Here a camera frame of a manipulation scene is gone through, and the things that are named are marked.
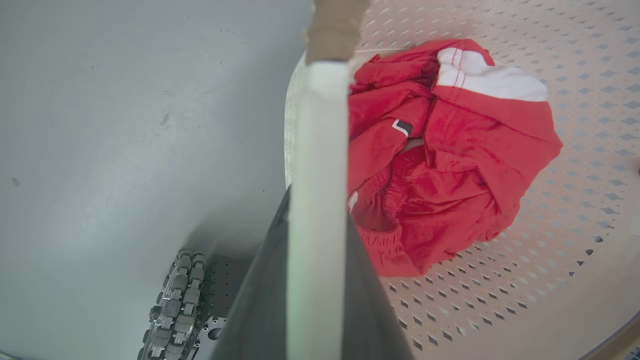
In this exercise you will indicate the grey roller robot wheel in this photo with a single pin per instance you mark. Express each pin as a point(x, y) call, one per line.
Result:
point(175, 310)

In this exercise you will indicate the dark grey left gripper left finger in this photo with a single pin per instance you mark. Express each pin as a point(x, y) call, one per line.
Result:
point(260, 310)

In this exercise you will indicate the white perforated laundry basket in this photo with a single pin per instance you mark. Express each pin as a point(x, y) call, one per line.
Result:
point(550, 260)

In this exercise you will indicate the red and white garment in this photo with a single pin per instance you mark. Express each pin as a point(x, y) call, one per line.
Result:
point(450, 200)

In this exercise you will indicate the grey perforated robot base plate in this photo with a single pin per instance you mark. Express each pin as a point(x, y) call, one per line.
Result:
point(222, 285)

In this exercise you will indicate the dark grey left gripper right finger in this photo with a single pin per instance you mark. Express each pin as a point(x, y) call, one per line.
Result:
point(367, 320)

